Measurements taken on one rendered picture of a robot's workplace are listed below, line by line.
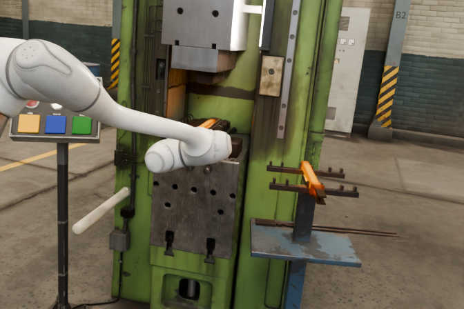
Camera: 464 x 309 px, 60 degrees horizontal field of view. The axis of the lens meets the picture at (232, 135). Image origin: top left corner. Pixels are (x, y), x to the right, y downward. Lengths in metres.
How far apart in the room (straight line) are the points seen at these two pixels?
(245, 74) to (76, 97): 1.33
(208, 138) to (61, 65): 0.54
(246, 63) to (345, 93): 4.87
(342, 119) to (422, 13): 2.17
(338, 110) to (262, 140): 5.17
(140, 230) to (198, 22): 1.08
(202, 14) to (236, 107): 0.66
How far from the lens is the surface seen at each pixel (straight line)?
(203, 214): 1.80
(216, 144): 1.30
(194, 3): 1.74
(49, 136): 1.79
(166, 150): 1.34
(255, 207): 1.96
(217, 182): 1.73
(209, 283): 2.01
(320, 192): 1.36
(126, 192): 2.08
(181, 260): 1.93
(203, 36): 1.72
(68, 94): 0.96
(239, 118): 2.20
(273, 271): 2.10
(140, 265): 2.27
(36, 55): 0.92
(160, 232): 1.90
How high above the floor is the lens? 1.40
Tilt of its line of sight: 13 degrees down
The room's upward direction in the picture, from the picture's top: 5 degrees clockwise
